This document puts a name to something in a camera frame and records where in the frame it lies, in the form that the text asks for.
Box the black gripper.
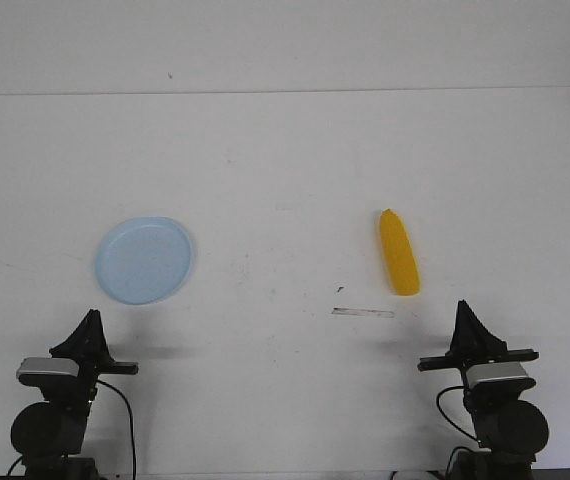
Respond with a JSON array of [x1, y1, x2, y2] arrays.
[[49, 309, 139, 383], [417, 300, 539, 384]]

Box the light blue round plate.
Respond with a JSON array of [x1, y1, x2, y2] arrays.
[[94, 216, 196, 305]]

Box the yellow corn cob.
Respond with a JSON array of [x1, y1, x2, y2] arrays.
[[379, 209, 421, 296]]

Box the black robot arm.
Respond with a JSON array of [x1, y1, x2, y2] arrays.
[[10, 309, 139, 479], [417, 300, 550, 479]]

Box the clear tape strip on table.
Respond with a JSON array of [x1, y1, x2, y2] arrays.
[[331, 307, 395, 319]]

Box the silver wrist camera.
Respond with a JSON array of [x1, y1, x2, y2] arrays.
[[464, 362, 536, 391], [16, 357, 80, 386]]

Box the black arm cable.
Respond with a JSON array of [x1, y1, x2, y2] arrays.
[[95, 379, 138, 476], [436, 385, 479, 444]]

